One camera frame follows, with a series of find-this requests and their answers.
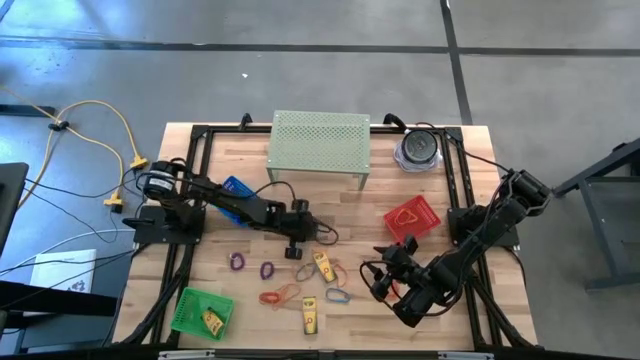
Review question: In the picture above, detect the white paper sheet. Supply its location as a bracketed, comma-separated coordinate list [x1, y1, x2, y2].
[29, 248, 98, 294]

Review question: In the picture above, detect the blue rubber band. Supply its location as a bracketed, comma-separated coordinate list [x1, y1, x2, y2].
[325, 286, 351, 305]

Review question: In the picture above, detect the yellow power cable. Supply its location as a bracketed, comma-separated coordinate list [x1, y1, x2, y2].
[49, 99, 150, 171]
[0, 84, 126, 214]

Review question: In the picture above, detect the black flat bar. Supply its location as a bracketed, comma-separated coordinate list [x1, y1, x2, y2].
[0, 104, 57, 118]

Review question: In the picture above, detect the black desk panel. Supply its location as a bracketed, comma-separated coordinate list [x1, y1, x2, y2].
[0, 161, 30, 257]

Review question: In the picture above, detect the pale green perforated shelf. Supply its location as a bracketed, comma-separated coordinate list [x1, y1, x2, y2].
[265, 109, 373, 192]

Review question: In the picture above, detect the black aluminium table frame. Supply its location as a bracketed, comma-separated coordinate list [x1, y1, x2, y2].
[112, 113, 540, 351]

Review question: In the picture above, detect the clear plastic bag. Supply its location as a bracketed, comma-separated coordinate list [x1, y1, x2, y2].
[393, 138, 445, 174]

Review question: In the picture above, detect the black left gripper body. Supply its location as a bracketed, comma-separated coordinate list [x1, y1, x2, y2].
[281, 208, 325, 247]

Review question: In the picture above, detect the dark grey metal cart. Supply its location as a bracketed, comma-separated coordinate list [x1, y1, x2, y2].
[551, 136, 640, 295]

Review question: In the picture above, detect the blue plastic basket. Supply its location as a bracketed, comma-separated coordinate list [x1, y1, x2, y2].
[218, 174, 259, 229]

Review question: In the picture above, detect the white floor cable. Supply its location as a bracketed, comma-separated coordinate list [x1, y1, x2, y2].
[0, 228, 137, 274]

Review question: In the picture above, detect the red plastic basket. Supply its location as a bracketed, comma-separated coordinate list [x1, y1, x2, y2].
[382, 194, 443, 245]

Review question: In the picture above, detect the thin black floor cable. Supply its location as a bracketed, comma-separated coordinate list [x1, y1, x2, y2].
[0, 247, 139, 279]

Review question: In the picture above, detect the yellow green crayon box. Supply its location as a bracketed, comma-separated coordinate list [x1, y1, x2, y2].
[301, 296, 320, 336]
[311, 250, 338, 285]
[201, 308, 225, 337]

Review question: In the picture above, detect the black desk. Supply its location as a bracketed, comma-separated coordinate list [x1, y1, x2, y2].
[0, 279, 119, 317]

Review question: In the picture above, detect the green plastic basket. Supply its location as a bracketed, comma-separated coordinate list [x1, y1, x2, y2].
[169, 286, 236, 342]

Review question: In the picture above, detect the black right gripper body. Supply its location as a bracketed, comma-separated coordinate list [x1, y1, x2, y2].
[392, 256, 437, 302]

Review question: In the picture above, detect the silver metal bracket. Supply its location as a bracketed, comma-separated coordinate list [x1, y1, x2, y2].
[438, 350, 495, 360]
[158, 349, 217, 360]

